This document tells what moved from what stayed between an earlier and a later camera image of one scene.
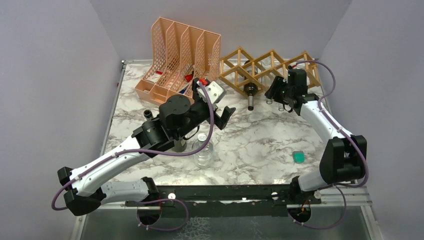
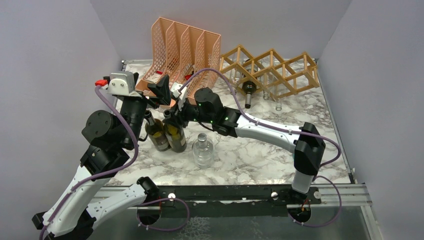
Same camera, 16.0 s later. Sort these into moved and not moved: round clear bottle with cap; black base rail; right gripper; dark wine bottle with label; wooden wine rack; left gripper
Moved: left gripper; right gripper
Not moved: black base rail; wooden wine rack; round clear bottle with cap; dark wine bottle with label
